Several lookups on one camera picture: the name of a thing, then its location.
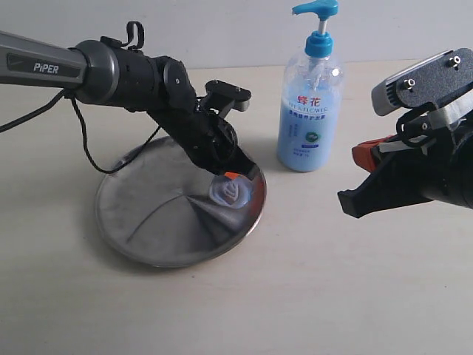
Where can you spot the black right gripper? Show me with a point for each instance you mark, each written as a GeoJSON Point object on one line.
{"type": "Point", "coordinates": [416, 165]}

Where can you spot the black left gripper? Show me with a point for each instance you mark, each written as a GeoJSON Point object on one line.
{"type": "Point", "coordinates": [211, 143]}

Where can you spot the blue soap blob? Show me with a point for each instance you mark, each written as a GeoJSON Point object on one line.
{"type": "Point", "coordinates": [232, 193]}

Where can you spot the blue pump lotion bottle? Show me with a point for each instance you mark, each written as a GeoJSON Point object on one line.
{"type": "Point", "coordinates": [312, 90]}

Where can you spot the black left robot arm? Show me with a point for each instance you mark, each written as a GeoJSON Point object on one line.
{"type": "Point", "coordinates": [110, 73]}

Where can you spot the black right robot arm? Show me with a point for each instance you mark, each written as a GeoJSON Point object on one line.
{"type": "Point", "coordinates": [416, 165]}

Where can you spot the round stainless steel plate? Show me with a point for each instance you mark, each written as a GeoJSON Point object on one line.
{"type": "Point", "coordinates": [157, 211]}

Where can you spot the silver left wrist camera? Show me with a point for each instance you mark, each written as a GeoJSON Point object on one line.
{"type": "Point", "coordinates": [223, 97]}

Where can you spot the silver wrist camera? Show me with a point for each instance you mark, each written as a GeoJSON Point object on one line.
{"type": "Point", "coordinates": [223, 97]}
{"type": "Point", "coordinates": [440, 86]}

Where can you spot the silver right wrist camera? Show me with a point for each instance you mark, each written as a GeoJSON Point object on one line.
{"type": "Point", "coordinates": [440, 86]}

